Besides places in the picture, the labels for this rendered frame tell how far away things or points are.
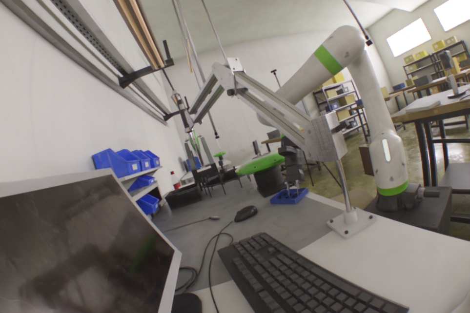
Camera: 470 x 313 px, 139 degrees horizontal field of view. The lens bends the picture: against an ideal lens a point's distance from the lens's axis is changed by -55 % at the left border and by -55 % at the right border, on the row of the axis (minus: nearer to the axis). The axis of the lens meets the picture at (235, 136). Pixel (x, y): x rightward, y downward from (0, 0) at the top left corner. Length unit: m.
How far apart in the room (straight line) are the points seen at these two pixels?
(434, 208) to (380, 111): 0.42
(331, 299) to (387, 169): 0.47
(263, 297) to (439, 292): 0.28
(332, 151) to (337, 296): 0.28
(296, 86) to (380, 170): 0.41
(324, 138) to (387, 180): 0.35
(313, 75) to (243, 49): 5.96
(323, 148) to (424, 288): 0.35
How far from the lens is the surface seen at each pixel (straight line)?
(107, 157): 1.11
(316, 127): 0.43
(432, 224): 0.67
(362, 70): 0.82
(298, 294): 0.35
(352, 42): 0.67
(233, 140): 5.66
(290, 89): 0.72
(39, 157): 0.87
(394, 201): 0.74
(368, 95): 0.82
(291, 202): 0.74
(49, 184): 0.35
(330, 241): 0.49
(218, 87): 0.68
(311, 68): 0.69
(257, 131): 5.82
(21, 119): 0.87
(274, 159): 0.90
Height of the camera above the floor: 1.21
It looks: 1 degrees up
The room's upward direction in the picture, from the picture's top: 20 degrees counter-clockwise
